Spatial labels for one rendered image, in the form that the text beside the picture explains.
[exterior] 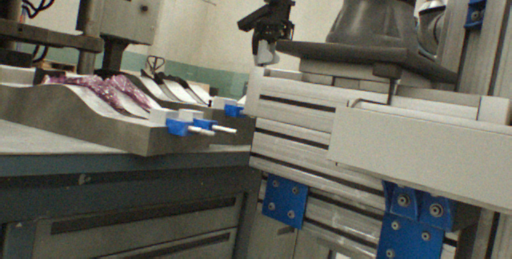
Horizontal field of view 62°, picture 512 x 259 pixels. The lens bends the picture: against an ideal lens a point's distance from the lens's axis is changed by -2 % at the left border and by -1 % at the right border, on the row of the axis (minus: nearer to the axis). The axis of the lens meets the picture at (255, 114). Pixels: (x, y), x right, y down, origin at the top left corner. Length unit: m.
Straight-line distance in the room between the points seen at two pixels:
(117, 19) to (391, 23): 1.40
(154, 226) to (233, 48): 8.91
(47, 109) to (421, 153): 0.70
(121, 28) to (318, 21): 6.99
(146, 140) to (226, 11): 9.44
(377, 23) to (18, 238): 0.67
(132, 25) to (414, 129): 1.60
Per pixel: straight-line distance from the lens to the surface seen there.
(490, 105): 0.61
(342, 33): 0.69
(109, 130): 0.84
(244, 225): 1.25
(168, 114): 0.85
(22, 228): 0.82
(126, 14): 1.94
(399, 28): 0.70
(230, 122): 1.11
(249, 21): 1.22
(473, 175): 0.48
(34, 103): 0.96
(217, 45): 10.16
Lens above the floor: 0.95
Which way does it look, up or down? 3 degrees down
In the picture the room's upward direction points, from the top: 10 degrees clockwise
